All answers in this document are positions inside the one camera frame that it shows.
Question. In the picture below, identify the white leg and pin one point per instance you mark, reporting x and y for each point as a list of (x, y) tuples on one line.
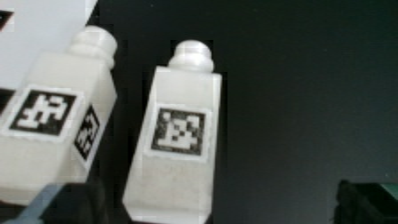
[(55, 117), (169, 186)]

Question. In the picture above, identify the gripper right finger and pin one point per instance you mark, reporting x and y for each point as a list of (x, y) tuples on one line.
[(366, 203)]

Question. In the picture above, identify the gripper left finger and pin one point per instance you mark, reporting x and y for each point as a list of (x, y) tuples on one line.
[(30, 214)]

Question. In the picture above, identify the white sheet with tags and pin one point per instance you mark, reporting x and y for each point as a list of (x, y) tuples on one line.
[(39, 23)]

